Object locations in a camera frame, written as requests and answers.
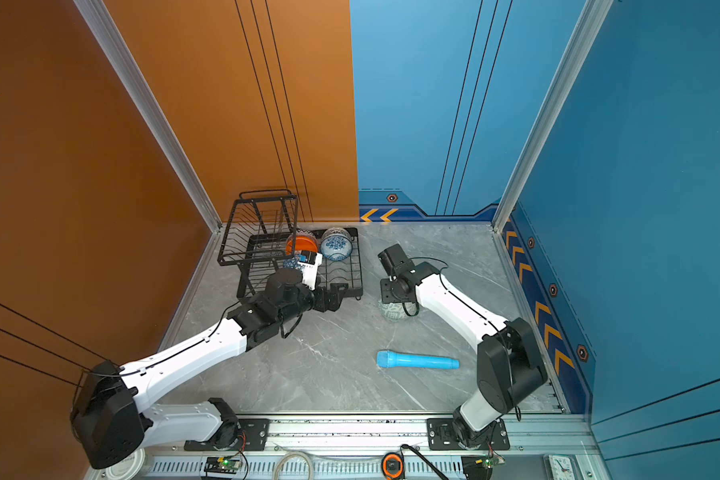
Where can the white lattice patterned bowl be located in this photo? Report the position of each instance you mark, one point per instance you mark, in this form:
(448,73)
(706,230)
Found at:
(333,231)

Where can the green circuit board right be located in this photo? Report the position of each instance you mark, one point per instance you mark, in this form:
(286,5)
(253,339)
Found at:
(490,461)

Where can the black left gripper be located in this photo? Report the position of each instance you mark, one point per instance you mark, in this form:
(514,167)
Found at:
(335,300)

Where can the green patterned white bowl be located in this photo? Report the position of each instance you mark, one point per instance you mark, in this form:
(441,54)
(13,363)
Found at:
(393,312)

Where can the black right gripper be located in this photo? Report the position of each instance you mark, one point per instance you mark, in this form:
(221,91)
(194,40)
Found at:
(384,283)

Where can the black metal dish rack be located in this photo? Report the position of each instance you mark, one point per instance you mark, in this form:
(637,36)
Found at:
(259,224)

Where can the blue floral white bowl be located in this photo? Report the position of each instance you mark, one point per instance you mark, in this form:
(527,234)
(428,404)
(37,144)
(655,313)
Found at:
(336,247)

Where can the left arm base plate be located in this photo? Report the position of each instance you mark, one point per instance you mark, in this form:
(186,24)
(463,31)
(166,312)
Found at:
(252,433)

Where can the white round lid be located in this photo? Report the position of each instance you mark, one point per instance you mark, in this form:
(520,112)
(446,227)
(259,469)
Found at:
(132,467)

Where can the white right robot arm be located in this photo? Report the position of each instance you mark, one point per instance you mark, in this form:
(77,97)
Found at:
(509,362)

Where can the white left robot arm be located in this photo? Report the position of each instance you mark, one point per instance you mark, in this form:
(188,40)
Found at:
(117,410)

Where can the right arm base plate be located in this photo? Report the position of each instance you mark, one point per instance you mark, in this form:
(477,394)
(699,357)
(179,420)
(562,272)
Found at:
(454,434)

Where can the orange plastic bowl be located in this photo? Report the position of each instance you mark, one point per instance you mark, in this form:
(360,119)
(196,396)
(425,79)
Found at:
(300,242)

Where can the green circuit board left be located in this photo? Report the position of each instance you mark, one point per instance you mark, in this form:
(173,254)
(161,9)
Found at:
(223,465)

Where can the light blue plastic cylinder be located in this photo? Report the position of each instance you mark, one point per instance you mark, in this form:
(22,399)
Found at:
(390,359)

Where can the green circuit board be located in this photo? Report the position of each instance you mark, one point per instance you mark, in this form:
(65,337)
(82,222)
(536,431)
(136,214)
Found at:
(490,461)
(223,465)

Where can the white analog clock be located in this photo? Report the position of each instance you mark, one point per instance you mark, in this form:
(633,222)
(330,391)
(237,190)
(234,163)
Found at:
(560,467)

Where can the blue geometric patterned bowl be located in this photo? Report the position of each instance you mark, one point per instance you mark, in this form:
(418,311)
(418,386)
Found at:
(292,263)

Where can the orange black tape measure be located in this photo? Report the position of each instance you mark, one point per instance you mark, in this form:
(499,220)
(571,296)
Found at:
(393,466)

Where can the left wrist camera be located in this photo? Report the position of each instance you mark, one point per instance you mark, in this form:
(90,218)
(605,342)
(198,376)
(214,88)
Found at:
(308,263)

